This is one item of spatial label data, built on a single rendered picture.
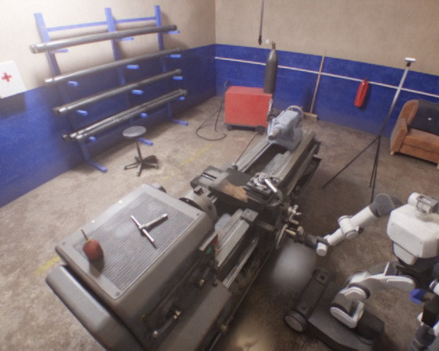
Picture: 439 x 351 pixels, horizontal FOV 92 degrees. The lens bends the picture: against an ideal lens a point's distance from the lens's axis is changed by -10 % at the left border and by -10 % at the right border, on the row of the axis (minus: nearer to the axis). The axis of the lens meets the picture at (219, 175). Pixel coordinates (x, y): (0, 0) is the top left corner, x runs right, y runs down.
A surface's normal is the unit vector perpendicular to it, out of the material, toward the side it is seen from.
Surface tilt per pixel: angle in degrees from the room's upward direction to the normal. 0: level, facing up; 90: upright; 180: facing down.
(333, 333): 0
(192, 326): 32
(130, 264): 0
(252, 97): 90
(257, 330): 0
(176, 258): 45
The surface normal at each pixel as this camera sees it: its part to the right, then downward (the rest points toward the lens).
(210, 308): 0.44, -0.50
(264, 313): 0.00, -0.79
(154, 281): 0.59, -0.32
